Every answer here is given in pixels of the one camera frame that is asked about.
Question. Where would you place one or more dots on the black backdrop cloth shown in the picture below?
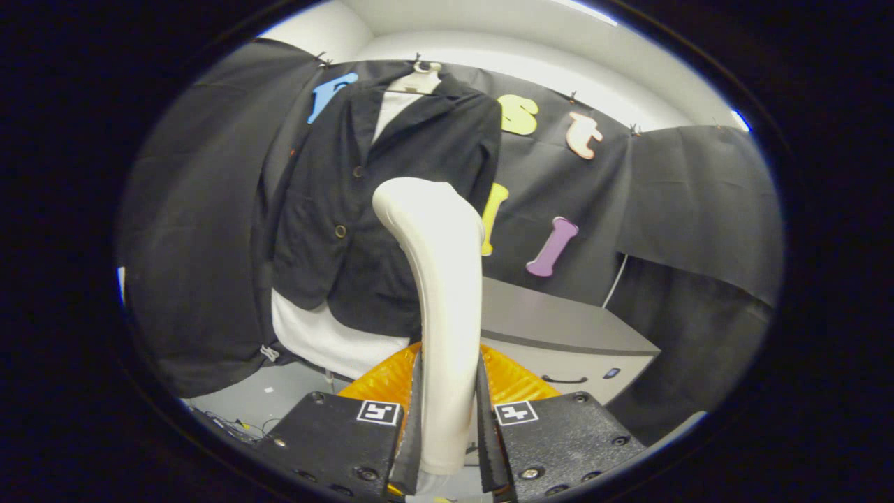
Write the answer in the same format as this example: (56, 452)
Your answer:
(698, 188)

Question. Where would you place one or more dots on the row of black cloth clips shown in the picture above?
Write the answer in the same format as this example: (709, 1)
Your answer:
(634, 129)

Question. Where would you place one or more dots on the black suit jacket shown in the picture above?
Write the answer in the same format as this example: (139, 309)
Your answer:
(405, 147)

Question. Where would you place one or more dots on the white garment steamer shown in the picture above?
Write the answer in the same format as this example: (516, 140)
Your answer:
(447, 314)

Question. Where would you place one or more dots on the grey cabinet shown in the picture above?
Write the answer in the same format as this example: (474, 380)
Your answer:
(545, 314)

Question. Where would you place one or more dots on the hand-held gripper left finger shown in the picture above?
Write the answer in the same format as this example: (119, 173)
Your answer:
(413, 454)

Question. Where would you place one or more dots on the small ceiling light panel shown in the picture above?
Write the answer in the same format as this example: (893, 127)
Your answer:
(740, 120)

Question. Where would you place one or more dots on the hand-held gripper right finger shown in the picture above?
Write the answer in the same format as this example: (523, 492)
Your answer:
(489, 447)

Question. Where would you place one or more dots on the white shirt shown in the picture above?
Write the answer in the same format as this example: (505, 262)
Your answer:
(328, 342)

